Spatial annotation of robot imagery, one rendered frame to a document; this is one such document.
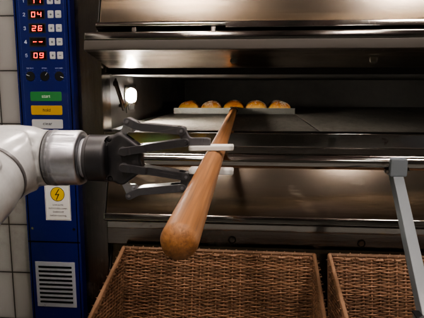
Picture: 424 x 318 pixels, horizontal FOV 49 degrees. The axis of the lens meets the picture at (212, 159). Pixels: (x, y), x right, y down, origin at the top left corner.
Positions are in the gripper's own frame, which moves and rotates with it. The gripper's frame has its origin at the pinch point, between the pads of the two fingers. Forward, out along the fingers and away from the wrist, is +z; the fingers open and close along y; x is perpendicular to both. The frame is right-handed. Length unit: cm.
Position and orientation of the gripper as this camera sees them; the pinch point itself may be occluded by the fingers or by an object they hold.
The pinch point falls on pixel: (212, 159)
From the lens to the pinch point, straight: 74.0
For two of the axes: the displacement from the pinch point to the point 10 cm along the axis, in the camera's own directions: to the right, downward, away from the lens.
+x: -0.7, 1.6, -9.9
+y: 0.0, 9.9, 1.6
